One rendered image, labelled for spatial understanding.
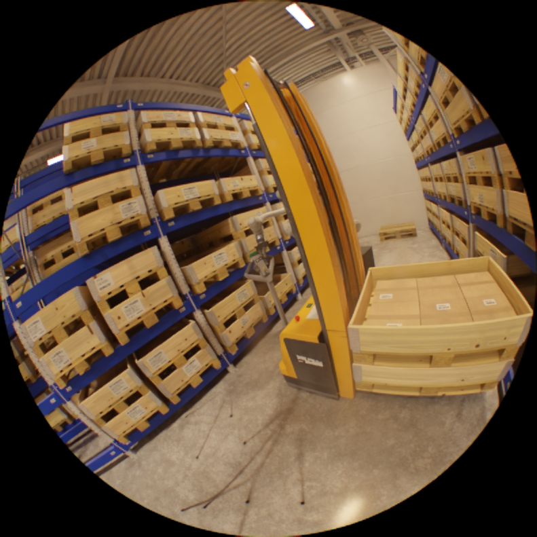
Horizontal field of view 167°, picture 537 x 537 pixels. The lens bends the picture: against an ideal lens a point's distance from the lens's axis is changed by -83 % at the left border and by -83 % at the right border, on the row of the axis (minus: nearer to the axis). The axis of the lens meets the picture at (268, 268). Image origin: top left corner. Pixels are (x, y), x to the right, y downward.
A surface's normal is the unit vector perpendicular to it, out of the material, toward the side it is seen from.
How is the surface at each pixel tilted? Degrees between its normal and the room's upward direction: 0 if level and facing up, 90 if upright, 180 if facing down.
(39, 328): 90
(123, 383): 90
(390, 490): 0
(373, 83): 90
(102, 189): 90
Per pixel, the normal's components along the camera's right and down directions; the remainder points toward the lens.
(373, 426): -0.33, -0.91
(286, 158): -0.58, 0.42
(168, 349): 0.74, -0.08
